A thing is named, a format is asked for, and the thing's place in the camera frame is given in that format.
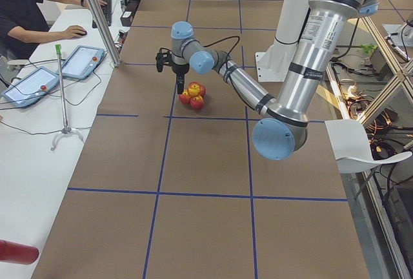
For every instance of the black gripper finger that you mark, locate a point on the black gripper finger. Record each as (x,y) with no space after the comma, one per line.
(180,86)

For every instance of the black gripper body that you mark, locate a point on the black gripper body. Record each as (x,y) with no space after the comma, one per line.
(179,70)

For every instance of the lone red yellow apple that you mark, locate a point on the lone red yellow apple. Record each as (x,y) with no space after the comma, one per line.
(194,89)

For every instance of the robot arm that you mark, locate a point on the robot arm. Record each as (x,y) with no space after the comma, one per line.
(306,37)

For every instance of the red yellow apple far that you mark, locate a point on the red yellow apple far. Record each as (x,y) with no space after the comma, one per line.
(185,97)

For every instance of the red yellow apple left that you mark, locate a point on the red yellow apple left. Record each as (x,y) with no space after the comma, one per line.
(202,91)

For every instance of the red yellow apple right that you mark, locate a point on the red yellow apple right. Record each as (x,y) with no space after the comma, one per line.
(197,102)

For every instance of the black computer box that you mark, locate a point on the black computer box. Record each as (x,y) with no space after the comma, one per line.
(129,13)

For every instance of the black keyboard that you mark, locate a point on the black keyboard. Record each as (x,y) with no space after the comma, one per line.
(107,11)

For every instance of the far teach pendant tablet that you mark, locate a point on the far teach pendant tablet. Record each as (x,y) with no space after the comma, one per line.
(82,62)

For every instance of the teach pendant tablet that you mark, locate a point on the teach pendant tablet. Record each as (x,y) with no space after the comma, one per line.
(31,88)
(82,62)

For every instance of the near teach pendant tablet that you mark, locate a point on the near teach pendant tablet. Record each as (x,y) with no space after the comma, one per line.
(31,88)

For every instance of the seated person black shirt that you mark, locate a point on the seated person black shirt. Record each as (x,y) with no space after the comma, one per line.
(23,26)

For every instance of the red cylinder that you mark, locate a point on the red cylinder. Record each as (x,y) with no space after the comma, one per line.
(16,253)

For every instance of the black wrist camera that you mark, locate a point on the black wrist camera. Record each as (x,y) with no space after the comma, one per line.
(163,59)

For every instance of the white camera post base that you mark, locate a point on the white camera post base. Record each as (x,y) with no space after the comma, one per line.
(272,65)

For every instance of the aluminium frame post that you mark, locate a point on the aluminium frame post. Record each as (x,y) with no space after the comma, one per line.
(104,31)

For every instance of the green handled reacher grabber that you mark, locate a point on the green handled reacher grabber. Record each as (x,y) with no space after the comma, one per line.
(66,131)

